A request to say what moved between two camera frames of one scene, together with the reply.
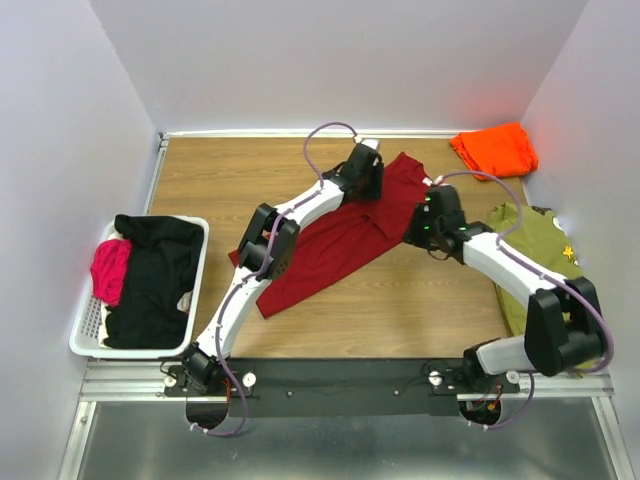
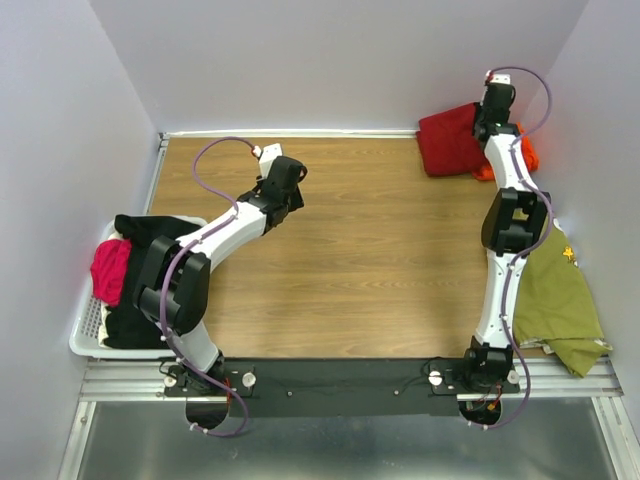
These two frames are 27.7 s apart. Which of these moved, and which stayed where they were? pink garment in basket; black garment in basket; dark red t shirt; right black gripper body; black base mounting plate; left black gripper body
Moved: right black gripper body; left black gripper body; dark red t shirt
Stayed: black base mounting plate; black garment in basket; pink garment in basket
